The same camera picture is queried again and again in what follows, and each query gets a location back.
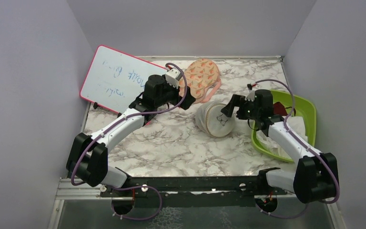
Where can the white mesh laundry bag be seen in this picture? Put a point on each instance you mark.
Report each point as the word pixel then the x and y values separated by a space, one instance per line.
pixel 212 121

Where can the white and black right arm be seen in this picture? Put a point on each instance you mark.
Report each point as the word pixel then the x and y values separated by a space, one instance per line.
pixel 315 178

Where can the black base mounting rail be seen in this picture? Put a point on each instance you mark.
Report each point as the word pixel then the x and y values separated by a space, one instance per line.
pixel 191 192

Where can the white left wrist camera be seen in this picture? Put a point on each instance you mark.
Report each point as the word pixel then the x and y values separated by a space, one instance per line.
pixel 173 77

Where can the green plastic basin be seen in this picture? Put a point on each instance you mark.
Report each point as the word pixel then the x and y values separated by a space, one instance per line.
pixel 303 108

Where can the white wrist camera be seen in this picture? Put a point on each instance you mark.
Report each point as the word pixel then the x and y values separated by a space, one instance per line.
pixel 250 96
pixel 173 77

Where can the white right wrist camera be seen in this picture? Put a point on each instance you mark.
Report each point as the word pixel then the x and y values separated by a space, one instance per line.
pixel 250 96

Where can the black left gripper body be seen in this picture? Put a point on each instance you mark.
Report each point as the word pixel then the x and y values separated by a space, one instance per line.
pixel 171 94

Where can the orange patterned bra wash bag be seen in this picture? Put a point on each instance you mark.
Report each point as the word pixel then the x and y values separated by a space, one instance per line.
pixel 203 78

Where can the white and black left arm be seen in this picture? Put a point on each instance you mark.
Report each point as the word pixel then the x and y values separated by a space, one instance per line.
pixel 88 159

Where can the dark red cloth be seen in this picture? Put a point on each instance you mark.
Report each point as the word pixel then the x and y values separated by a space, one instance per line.
pixel 280 109

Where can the pink framed whiteboard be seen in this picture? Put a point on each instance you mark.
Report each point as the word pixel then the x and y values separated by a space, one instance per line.
pixel 114 78

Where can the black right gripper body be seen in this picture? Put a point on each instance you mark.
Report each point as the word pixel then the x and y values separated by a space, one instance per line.
pixel 247 110

